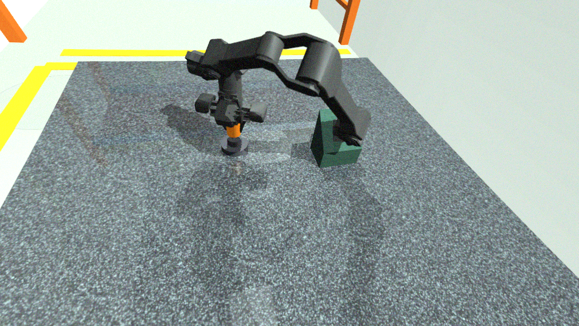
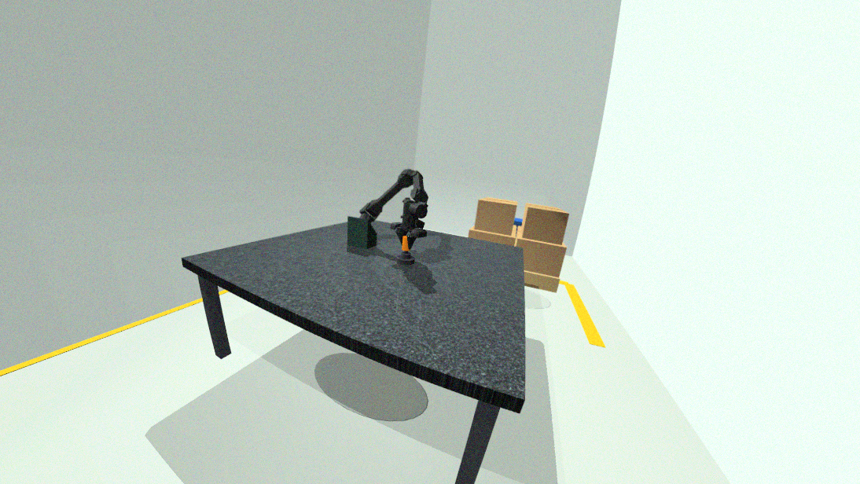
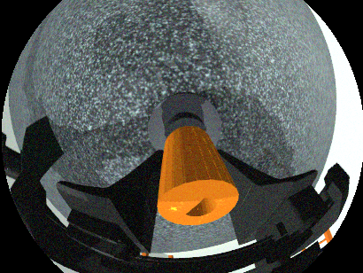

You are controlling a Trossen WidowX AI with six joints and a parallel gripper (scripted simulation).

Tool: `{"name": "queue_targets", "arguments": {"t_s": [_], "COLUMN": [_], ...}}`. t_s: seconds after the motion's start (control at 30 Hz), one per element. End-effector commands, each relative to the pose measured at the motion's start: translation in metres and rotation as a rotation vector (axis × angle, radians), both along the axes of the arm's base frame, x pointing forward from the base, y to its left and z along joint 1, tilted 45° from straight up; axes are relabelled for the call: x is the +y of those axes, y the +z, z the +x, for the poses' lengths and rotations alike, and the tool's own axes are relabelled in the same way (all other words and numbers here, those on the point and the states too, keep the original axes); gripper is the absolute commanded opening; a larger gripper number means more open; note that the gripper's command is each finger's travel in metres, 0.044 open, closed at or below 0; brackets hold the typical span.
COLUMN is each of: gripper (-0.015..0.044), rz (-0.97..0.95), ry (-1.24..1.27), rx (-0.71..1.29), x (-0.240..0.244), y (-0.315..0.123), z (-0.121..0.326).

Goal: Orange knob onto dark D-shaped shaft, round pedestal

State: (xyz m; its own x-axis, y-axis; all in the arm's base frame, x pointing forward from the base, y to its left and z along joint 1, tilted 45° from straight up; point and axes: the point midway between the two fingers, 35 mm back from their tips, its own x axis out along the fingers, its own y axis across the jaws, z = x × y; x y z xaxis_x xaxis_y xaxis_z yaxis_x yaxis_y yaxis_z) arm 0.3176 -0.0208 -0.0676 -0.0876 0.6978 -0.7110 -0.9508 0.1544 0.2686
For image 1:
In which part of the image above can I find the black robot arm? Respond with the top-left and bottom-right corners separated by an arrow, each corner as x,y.
185,31 -> 372,147

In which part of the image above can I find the grey round pedestal with short shaft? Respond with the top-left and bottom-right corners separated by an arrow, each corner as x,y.
221,135 -> 248,157

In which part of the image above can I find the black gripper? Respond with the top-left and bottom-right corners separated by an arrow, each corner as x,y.
195,83 -> 267,133

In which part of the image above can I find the orange knob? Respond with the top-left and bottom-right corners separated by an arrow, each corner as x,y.
227,124 -> 241,138

